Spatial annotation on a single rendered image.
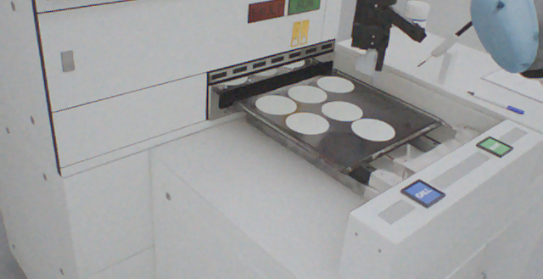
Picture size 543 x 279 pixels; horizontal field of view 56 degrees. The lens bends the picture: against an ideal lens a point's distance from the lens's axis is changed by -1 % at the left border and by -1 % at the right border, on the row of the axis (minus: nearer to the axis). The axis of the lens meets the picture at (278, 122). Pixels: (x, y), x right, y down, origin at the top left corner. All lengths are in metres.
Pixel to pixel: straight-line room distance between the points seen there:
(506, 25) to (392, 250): 0.37
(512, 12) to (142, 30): 0.71
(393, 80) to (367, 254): 0.66
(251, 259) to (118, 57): 0.48
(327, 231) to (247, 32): 0.52
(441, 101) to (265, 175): 0.49
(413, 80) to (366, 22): 0.28
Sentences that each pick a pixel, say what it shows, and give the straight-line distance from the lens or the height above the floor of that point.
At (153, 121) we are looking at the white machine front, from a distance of 1.19.
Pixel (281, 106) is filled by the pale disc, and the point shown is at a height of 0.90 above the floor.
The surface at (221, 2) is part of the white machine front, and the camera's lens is 1.18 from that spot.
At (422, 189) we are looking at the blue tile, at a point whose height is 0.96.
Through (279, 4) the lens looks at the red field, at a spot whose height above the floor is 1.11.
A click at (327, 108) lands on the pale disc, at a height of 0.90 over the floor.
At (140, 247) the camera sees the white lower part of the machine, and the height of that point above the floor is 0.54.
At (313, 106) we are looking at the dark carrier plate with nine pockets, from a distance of 1.26.
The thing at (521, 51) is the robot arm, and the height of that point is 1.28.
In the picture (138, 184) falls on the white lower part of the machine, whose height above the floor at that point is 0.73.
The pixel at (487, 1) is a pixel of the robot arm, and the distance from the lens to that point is 0.66.
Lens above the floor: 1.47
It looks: 29 degrees down
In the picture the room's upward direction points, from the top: 6 degrees clockwise
